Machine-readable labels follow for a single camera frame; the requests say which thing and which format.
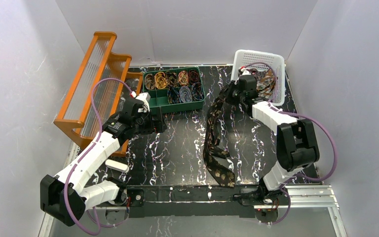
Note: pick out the dark multicolour rolled tie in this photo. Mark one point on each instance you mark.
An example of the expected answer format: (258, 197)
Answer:
(173, 95)

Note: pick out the patterned ties in basket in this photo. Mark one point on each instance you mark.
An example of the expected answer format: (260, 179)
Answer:
(265, 83)

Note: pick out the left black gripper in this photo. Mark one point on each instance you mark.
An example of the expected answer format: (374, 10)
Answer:
(158, 122)

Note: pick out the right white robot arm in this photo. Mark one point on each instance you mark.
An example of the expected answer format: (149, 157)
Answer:
(296, 145)

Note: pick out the yellow rolled tie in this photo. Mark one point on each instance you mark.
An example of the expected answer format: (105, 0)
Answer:
(160, 80)

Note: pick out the dark floral tie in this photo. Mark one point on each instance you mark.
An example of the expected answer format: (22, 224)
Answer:
(211, 150)

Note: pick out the orange rolled tie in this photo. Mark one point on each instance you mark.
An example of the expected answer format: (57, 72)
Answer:
(183, 78)

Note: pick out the light blue rolled tie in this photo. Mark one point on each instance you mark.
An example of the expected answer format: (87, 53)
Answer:
(185, 94)

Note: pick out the black base bar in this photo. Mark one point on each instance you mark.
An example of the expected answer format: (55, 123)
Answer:
(154, 201)

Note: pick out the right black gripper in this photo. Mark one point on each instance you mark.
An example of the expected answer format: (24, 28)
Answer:
(227, 95)

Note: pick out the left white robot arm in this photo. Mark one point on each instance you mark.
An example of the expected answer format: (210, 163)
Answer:
(65, 196)

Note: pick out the green compartment tray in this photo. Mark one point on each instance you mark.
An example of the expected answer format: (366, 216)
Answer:
(159, 96)

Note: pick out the white oblong object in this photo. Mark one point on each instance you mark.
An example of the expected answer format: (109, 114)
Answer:
(117, 166)

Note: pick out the dark red rolled tie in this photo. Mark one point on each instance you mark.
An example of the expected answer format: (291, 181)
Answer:
(194, 76)

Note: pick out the white plastic basket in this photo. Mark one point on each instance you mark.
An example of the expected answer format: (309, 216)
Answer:
(261, 61)

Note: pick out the orange wooden rack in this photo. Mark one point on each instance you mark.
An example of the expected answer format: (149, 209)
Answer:
(97, 91)

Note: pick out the dark blue rolled tie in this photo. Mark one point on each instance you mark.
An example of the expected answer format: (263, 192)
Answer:
(197, 91)

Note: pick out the aluminium rail frame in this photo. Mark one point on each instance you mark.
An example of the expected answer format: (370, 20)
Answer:
(299, 196)

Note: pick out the dark brown rolled tie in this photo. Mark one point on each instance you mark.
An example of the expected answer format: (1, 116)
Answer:
(172, 79)

